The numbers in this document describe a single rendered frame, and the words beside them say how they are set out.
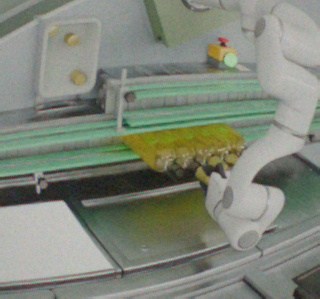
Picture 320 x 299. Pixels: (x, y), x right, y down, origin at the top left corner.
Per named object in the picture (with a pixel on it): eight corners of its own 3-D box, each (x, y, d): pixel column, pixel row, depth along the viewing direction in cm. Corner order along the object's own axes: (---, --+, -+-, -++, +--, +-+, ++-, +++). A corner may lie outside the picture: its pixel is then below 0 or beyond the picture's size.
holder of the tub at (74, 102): (31, 106, 142) (37, 115, 136) (39, 19, 131) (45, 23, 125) (81, 99, 150) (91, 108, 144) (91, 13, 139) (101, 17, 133)
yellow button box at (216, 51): (205, 61, 167) (218, 68, 161) (207, 41, 164) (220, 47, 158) (222, 61, 170) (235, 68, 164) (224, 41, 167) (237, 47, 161)
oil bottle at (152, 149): (121, 140, 147) (158, 176, 131) (122, 122, 145) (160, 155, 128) (139, 138, 150) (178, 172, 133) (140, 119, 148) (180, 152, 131)
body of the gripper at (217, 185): (240, 227, 115) (225, 204, 125) (249, 191, 111) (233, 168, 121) (211, 231, 113) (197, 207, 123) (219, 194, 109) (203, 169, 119)
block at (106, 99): (93, 106, 146) (103, 114, 140) (96, 74, 142) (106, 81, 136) (104, 104, 147) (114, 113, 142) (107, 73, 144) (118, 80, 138)
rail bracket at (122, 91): (102, 121, 141) (122, 139, 131) (108, 62, 134) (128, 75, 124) (112, 119, 142) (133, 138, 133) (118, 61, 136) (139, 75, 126)
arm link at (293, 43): (267, -8, 104) (293, 2, 92) (310, 15, 109) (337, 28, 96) (250, 39, 109) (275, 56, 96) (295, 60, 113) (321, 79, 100)
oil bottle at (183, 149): (139, 139, 150) (178, 173, 133) (141, 120, 148) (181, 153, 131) (156, 136, 153) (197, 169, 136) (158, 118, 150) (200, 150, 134)
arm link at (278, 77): (282, 114, 110) (227, 93, 105) (306, 34, 105) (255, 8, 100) (312, 138, 95) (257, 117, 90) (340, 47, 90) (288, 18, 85)
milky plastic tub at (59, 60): (32, 89, 139) (39, 99, 132) (39, 18, 130) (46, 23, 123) (84, 82, 148) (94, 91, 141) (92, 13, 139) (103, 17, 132)
